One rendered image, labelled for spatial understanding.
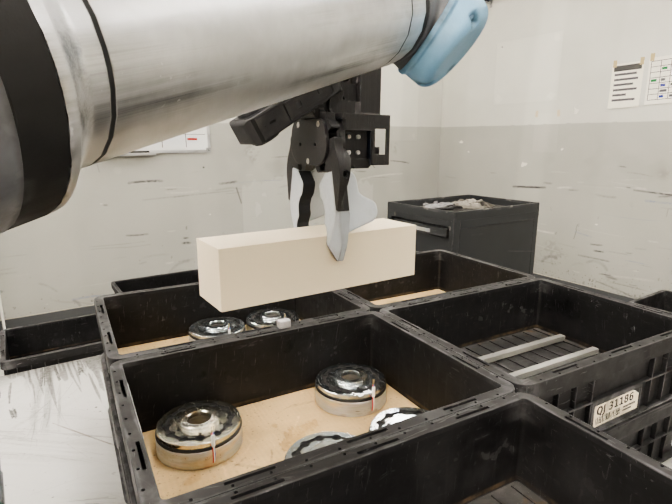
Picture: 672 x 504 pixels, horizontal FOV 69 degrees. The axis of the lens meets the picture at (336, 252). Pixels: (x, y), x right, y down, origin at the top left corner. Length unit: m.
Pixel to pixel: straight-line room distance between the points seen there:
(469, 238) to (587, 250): 2.05
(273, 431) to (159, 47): 0.57
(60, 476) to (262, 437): 0.36
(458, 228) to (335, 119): 1.72
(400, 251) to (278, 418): 0.29
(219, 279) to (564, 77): 3.99
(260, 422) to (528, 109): 3.99
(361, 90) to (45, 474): 0.74
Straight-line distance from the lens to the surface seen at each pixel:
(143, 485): 0.46
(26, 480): 0.94
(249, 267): 0.47
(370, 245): 0.54
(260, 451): 0.65
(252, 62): 0.21
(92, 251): 3.66
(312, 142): 0.51
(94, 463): 0.93
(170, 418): 0.68
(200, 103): 0.20
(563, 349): 1.00
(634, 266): 4.06
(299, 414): 0.72
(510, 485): 0.63
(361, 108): 0.53
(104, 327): 0.81
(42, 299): 3.71
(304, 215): 0.55
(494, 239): 2.39
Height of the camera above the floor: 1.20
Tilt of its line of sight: 13 degrees down
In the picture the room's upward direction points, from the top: straight up
